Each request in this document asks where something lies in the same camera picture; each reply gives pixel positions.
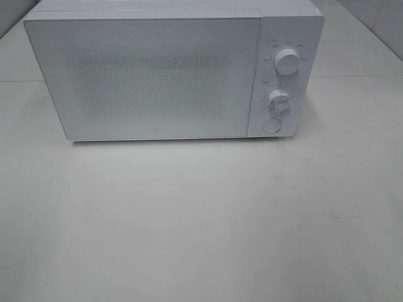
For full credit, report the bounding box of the round white door button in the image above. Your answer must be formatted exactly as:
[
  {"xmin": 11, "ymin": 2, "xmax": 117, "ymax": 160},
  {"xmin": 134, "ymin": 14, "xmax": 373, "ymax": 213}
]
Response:
[{"xmin": 262, "ymin": 118, "xmax": 281, "ymax": 133}]

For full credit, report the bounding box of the white timer knob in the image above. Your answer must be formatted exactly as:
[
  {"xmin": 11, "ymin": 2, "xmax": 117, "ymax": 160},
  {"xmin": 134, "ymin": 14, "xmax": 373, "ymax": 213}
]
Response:
[{"xmin": 268, "ymin": 89, "xmax": 290, "ymax": 114}]

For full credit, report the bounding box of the white microwave door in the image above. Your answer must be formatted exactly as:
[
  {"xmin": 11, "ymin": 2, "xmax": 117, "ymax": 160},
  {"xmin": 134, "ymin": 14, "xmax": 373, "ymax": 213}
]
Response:
[{"xmin": 25, "ymin": 18, "xmax": 261, "ymax": 141}]

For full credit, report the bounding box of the white microwave oven body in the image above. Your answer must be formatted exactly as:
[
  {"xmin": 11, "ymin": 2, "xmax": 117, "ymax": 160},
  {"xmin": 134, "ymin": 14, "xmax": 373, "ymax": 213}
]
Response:
[{"xmin": 24, "ymin": 1, "xmax": 325, "ymax": 140}]

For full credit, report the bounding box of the upper white power knob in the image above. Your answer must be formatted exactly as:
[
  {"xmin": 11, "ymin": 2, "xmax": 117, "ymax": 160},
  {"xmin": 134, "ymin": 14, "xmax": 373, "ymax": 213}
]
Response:
[{"xmin": 274, "ymin": 48, "xmax": 300, "ymax": 76}]

